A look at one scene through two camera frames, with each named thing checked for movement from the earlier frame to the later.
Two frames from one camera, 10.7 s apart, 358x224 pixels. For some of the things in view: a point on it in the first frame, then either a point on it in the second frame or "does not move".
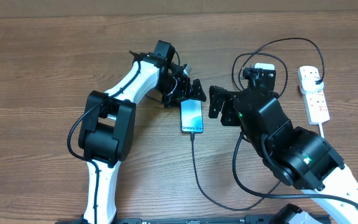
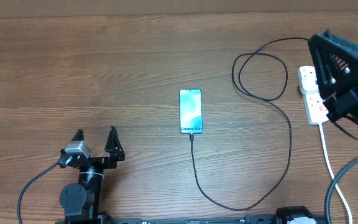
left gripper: x=183 y=93 to x=109 y=162
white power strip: x=316 y=107 does not move
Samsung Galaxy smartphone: x=191 y=116 does not move
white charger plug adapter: x=307 y=81 does not move
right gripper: x=230 y=116 to x=350 y=82
